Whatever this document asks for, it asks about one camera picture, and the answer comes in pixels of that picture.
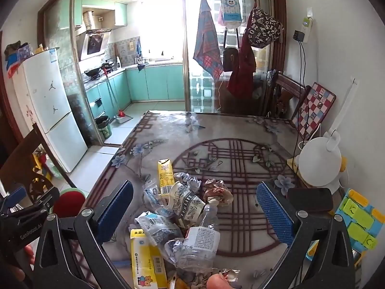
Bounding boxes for yellow white medicine box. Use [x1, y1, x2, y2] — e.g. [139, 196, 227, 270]
[130, 229, 168, 289]

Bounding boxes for plastic wrapper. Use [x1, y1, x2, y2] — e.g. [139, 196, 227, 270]
[135, 211, 183, 246]

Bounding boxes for clear plastic water bottle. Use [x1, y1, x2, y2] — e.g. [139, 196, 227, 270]
[164, 200, 221, 273]

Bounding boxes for brown red paper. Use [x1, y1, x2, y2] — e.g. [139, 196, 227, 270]
[203, 179, 234, 207]

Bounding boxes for black kitchen trash bin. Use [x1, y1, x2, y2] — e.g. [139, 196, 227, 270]
[95, 115, 112, 140]

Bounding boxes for teal kitchen cabinets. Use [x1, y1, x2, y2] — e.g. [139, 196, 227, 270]
[83, 64, 185, 120]

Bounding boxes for person's left hand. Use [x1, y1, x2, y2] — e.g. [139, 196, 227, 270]
[1, 245, 35, 288]

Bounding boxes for person's right hand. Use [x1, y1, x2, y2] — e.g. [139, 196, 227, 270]
[206, 273, 232, 289]

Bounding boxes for red bin with green rim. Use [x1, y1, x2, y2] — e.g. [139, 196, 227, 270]
[51, 188, 86, 218]

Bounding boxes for blue yellow toy board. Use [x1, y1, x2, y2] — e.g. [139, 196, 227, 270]
[305, 188, 385, 262]

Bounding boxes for dark carved wooden chair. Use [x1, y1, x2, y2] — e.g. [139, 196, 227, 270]
[1, 123, 76, 203]

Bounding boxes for black phone red case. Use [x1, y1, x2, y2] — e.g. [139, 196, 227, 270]
[287, 188, 334, 213]

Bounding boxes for white round desk fan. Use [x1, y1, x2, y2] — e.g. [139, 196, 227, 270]
[295, 130, 342, 194]

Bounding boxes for white refrigerator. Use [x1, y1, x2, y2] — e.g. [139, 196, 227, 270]
[12, 48, 87, 173]

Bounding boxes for yellow juice carton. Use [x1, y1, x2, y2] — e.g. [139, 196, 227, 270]
[157, 158, 175, 197]

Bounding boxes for red mop with dustpan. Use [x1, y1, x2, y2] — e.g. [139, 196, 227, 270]
[103, 68, 133, 124]

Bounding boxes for floral patterned tablecloth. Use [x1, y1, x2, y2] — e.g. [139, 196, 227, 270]
[82, 110, 306, 288]

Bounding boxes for checkered seat cushion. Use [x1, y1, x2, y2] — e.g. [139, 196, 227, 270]
[292, 82, 336, 140]

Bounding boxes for black wok on stove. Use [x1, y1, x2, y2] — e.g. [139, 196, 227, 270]
[84, 67, 101, 78]

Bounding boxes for range hood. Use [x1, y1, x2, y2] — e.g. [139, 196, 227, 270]
[76, 29, 112, 61]

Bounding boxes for dark red hanging garment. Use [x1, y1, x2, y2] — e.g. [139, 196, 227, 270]
[227, 0, 258, 100]

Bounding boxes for plaid hanging cloth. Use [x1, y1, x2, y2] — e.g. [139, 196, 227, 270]
[193, 0, 224, 82]

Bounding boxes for black white patterned bag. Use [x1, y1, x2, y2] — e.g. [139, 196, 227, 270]
[247, 7, 284, 49]

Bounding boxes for blue white hanging bag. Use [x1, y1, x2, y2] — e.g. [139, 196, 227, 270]
[221, 0, 242, 29]

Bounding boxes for dark wooden chair by wall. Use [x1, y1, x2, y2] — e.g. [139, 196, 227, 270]
[262, 69, 311, 119]

